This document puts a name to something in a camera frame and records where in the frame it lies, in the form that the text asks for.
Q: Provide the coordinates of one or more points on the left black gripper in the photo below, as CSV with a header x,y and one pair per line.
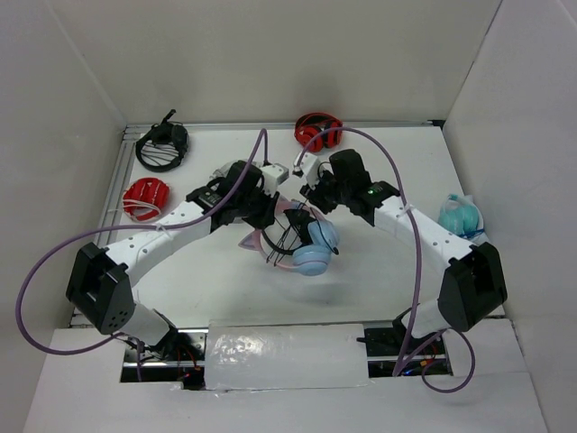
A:
x,y
268,216

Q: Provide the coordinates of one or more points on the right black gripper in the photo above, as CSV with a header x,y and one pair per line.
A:
x,y
315,197

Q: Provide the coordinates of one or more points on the pink blue cat-ear headphones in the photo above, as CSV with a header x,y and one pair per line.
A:
x,y
312,260

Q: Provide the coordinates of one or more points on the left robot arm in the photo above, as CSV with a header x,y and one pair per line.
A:
x,y
102,280

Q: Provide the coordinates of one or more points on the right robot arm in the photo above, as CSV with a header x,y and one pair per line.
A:
x,y
473,283

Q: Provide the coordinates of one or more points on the small black headphones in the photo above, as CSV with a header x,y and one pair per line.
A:
x,y
295,232

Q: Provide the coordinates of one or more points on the grey white headphones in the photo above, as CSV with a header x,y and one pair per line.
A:
x,y
225,169

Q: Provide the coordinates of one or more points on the red headphones at back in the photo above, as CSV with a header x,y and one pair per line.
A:
x,y
313,130

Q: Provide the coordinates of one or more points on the red headphones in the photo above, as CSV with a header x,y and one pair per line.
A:
x,y
145,199
313,130

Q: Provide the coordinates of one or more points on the black headphones at corner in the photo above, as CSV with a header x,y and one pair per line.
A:
x,y
164,147

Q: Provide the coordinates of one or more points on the red headphones at left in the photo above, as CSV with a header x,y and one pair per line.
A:
x,y
145,199

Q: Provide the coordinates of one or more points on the teal headphones in bag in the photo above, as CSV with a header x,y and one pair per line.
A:
x,y
461,217

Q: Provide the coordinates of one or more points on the white foil-covered panel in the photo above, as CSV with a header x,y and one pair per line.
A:
x,y
285,358

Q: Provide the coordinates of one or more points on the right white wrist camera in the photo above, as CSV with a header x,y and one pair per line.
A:
x,y
306,167

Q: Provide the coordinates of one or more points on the aluminium frame rail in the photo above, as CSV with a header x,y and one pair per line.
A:
x,y
214,281

